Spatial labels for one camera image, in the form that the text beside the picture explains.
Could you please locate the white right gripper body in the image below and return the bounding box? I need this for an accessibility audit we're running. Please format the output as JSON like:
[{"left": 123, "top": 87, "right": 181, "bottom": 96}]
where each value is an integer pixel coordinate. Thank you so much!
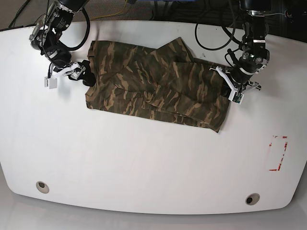
[{"left": 47, "top": 62, "right": 85, "bottom": 81}]

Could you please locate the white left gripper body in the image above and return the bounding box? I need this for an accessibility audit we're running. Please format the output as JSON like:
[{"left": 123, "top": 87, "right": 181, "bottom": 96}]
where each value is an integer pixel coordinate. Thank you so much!
[{"left": 209, "top": 66, "right": 261, "bottom": 102}]

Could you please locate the camouflage t-shirt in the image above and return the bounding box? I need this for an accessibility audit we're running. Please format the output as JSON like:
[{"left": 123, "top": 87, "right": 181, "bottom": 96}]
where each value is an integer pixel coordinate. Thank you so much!
[{"left": 85, "top": 38, "right": 230, "bottom": 132}]

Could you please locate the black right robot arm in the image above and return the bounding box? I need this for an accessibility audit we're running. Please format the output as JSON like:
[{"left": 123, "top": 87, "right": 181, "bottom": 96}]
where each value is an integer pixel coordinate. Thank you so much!
[{"left": 29, "top": 0, "right": 96, "bottom": 89}]

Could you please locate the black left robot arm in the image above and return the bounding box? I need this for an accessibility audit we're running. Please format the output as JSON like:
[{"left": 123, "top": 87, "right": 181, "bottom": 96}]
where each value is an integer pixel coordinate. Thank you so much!
[{"left": 213, "top": 0, "right": 272, "bottom": 104}]

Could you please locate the red tape rectangle marking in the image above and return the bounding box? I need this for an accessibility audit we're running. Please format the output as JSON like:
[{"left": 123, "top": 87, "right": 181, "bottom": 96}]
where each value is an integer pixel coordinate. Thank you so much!
[{"left": 266, "top": 136, "right": 288, "bottom": 172}]

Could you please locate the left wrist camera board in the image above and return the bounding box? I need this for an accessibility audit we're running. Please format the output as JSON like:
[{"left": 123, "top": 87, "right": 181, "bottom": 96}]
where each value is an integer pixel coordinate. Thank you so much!
[{"left": 232, "top": 93, "right": 244, "bottom": 104}]

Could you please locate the black loop cable left arm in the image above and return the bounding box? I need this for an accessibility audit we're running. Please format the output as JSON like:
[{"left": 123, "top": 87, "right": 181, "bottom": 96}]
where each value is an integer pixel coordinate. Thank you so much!
[{"left": 194, "top": 23, "right": 237, "bottom": 51}]

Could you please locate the black cable on floor left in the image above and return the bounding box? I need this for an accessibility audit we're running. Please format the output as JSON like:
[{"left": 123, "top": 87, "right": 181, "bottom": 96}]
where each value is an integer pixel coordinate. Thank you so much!
[{"left": 8, "top": 0, "right": 48, "bottom": 28}]

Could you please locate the yellow cable on floor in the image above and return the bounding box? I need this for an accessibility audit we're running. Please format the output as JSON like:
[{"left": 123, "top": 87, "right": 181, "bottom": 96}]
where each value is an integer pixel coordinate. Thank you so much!
[{"left": 91, "top": 0, "right": 128, "bottom": 21}]

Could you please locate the right table cable grommet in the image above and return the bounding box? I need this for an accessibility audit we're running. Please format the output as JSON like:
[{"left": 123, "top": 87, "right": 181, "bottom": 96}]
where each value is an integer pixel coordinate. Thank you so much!
[{"left": 245, "top": 193, "right": 260, "bottom": 206}]

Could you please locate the table cable grommet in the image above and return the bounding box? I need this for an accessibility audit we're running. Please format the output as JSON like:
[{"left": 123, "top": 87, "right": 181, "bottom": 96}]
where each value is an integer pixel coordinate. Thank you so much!
[
  {"left": 36, "top": 181, "right": 49, "bottom": 194},
  {"left": 245, "top": 193, "right": 260, "bottom": 206}
]

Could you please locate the left table cable grommet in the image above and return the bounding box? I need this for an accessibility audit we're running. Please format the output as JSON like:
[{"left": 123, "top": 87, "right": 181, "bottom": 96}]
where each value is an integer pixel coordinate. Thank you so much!
[{"left": 36, "top": 181, "right": 49, "bottom": 194}]

